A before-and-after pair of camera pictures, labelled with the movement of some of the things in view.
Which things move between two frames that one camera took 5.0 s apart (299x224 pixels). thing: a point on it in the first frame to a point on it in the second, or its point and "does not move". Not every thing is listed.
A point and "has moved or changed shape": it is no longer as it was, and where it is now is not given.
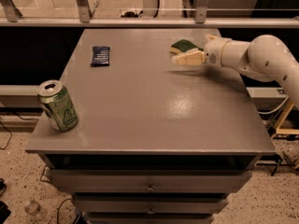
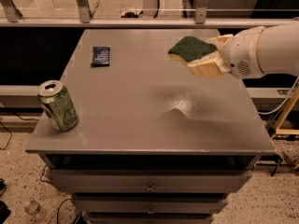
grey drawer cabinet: [154, 142] does not move
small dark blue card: [100, 56] does not move
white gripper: [213, 52] to [241, 55]
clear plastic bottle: [33, 207] does not move
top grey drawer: [149, 181] does not move
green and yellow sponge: [183, 46] has moved or changed shape
